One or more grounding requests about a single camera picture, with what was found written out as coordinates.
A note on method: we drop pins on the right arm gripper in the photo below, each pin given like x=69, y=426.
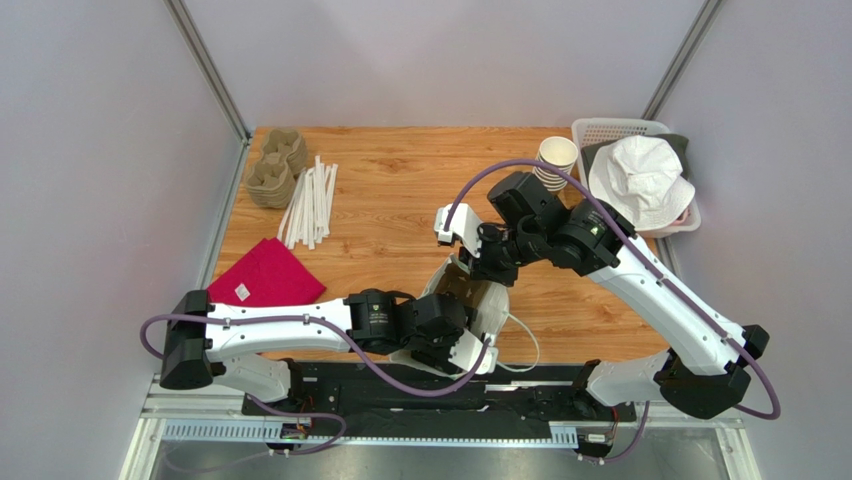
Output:
x=488, y=267

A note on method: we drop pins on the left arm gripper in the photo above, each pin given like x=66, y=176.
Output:
x=439, y=359

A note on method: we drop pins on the green white paper bag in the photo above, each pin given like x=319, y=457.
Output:
x=491, y=310

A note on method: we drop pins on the stack of paper cups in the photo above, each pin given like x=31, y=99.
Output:
x=559, y=152

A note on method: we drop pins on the stack of pulp cup carriers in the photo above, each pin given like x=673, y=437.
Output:
x=271, y=181

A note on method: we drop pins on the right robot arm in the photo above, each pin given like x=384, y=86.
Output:
x=710, y=361

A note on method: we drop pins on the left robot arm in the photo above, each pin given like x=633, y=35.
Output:
x=215, y=343

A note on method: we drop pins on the white plastic basket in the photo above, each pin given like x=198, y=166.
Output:
x=588, y=132

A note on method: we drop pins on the white paper straws bundle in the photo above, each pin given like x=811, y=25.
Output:
x=307, y=219

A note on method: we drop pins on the red folded cloth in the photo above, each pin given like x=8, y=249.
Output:
x=269, y=275

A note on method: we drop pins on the dark green cloth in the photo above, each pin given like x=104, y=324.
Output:
x=675, y=141

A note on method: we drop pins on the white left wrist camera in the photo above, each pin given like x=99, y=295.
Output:
x=466, y=351

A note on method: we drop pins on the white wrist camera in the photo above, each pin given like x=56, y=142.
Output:
x=466, y=351
x=463, y=227

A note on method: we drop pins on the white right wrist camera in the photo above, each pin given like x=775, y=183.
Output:
x=463, y=227

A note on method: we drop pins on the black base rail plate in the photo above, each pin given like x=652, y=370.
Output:
x=499, y=406

